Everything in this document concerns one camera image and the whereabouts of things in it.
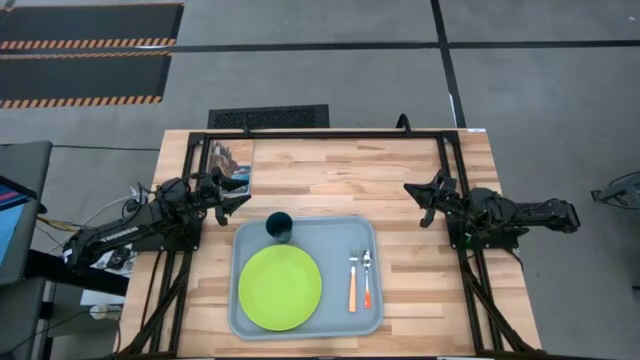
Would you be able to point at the computer monitor with blue screen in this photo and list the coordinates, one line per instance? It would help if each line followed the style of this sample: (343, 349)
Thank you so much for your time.
(12, 230)

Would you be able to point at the dark green ribbed cup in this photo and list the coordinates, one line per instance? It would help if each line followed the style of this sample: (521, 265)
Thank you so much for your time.
(279, 227)

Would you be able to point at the printed picture card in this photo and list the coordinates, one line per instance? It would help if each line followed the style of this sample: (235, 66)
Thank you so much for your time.
(232, 157)

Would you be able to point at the black floor vent grille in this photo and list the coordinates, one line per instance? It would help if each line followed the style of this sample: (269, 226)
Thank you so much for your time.
(268, 117)

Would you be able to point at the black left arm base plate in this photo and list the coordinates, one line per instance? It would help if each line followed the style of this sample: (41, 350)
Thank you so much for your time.
(175, 242)

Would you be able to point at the black mat with hazard stripes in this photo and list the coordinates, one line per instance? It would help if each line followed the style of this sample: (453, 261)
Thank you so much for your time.
(90, 22)
(80, 75)

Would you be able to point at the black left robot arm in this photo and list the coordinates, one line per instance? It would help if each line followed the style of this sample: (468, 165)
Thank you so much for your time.
(135, 227)

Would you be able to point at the white paper sheet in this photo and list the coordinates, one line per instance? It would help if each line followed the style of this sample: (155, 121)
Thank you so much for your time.
(100, 295)

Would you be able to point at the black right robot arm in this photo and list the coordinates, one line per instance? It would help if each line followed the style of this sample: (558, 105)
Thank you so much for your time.
(520, 212)

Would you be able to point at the lime green plate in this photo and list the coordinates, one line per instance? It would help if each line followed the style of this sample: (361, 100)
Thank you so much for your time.
(280, 287)

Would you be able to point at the white tape roll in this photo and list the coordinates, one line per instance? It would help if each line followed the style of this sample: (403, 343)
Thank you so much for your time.
(104, 312)

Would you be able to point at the black aluminium table frame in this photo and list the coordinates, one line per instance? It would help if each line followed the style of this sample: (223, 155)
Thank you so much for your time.
(325, 134)

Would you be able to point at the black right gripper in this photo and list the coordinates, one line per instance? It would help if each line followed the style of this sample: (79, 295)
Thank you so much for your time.
(442, 200)

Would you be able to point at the black desk beam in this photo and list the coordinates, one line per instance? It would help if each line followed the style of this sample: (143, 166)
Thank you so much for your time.
(60, 272)

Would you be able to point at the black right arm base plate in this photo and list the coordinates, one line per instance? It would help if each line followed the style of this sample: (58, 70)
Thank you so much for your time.
(460, 242)

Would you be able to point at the black handheld controller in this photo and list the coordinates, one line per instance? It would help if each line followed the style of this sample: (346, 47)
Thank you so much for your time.
(120, 259)

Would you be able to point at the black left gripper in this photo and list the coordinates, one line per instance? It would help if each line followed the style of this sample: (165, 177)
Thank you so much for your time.
(210, 197)

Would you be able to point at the grey plastic tray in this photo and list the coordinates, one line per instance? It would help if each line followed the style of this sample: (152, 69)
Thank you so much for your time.
(340, 235)

